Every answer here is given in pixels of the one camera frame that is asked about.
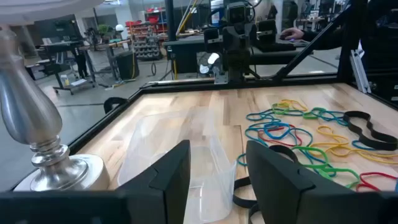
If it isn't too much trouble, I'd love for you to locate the clear plastic bin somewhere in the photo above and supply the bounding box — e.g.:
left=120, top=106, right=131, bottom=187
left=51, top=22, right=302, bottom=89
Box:
left=117, top=105, right=238, bottom=224

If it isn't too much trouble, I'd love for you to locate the person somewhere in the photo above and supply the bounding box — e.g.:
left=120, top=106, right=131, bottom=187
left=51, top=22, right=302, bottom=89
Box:
left=279, top=0, right=398, bottom=63

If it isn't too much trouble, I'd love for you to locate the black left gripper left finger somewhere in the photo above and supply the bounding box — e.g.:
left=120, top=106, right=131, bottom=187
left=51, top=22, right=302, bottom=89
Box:
left=116, top=139, right=192, bottom=224

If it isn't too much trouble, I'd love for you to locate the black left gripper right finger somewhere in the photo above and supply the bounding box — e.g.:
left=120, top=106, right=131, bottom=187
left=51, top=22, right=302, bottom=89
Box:
left=246, top=140, right=357, bottom=224

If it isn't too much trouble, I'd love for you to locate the black trash bin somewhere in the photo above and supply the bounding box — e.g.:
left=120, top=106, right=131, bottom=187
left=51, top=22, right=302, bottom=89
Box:
left=116, top=50, right=141, bottom=80

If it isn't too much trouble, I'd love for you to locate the wooden top workbench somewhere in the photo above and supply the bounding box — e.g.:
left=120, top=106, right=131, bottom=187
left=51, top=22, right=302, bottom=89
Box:
left=39, top=38, right=132, bottom=96

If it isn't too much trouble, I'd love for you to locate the person's hand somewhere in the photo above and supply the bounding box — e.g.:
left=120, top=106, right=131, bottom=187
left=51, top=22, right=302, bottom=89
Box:
left=279, top=27, right=305, bottom=41

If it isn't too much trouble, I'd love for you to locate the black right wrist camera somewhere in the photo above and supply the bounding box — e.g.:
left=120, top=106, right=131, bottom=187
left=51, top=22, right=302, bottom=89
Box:
left=226, top=1, right=251, bottom=26

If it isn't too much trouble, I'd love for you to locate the narrow black rubber band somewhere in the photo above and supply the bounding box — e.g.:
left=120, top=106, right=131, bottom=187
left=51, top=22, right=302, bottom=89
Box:
left=232, top=144, right=299, bottom=224

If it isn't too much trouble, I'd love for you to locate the green rubber band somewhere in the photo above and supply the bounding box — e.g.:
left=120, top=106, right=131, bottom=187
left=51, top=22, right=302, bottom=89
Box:
left=271, top=102, right=327, bottom=121
left=292, top=145, right=361, bottom=190

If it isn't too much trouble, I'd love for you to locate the red rubber band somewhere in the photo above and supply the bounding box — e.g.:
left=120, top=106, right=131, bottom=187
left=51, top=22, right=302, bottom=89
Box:
left=257, top=124, right=303, bottom=148
left=356, top=172, right=398, bottom=192

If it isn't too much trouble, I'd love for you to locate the black frame clamp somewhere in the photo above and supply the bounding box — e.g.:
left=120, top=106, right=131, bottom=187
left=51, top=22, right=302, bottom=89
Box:
left=103, top=96, right=129, bottom=114

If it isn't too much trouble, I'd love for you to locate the wide black rubber band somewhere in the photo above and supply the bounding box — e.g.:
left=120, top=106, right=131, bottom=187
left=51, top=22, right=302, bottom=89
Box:
left=343, top=110, right=398, bottom=152

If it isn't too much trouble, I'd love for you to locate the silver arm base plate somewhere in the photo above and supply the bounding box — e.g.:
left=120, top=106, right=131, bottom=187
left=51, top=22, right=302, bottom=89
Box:
left=213, top=52, right=229, bottom=85

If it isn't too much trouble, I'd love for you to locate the silver aluminium bracket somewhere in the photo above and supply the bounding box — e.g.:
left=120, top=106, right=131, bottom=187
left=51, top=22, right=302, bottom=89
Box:
left=349, top=49, right=373, bottom=94

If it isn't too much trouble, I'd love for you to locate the shelf with red bins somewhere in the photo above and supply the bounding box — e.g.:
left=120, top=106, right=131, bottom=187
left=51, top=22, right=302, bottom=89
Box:
left=125, top=7, right=169, bottom=62

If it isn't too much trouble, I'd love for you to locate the black work table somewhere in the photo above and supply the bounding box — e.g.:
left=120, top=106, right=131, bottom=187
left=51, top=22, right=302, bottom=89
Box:
left=162, top=35, right=312, bottom=75

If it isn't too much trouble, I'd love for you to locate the white shade silver table lamp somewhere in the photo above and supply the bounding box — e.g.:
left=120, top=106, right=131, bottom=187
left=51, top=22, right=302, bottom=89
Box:
left=0, top=0, right=110, bottom=192

